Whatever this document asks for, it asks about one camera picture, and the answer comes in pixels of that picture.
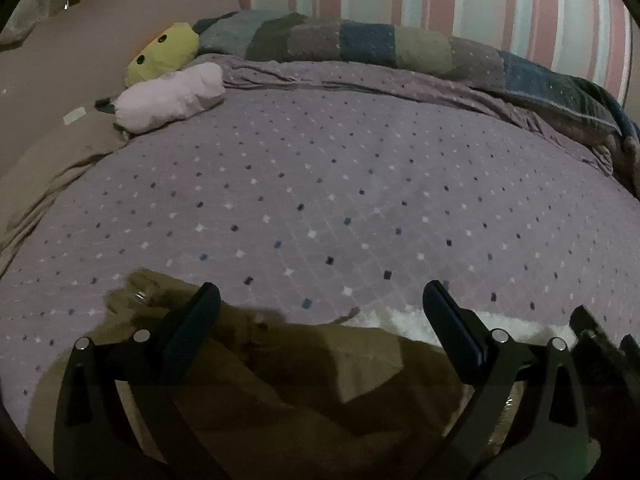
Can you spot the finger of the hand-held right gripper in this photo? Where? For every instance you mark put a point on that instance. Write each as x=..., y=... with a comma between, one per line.
x=592, y=327

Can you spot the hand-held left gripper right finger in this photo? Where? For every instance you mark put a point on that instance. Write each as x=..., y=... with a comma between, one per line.
x=457, y=327

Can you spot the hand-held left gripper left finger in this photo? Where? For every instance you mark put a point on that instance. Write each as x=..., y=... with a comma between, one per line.
x=192, y=327

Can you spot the brown padded coat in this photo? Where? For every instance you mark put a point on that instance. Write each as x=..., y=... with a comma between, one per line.
x=300, y=385

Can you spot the purple dotted bed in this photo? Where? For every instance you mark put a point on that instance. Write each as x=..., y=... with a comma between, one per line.
x=325, y=185

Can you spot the beige bed sheet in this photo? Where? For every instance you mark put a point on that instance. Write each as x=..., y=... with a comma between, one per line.
x=45, y=175

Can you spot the pink plush pillow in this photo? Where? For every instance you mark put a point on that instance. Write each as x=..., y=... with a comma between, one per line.
x=170, y=95

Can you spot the small white tag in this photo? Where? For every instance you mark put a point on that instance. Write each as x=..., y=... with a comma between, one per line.
x=75, y=116

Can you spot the yellow plush pillow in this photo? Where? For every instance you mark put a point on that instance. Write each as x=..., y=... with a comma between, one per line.
x=162, y=55

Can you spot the patchwork quilt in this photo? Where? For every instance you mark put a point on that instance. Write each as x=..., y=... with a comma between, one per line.
x=380, y=42

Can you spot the beige pillow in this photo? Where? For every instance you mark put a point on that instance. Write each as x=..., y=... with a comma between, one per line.
x=65, y=55

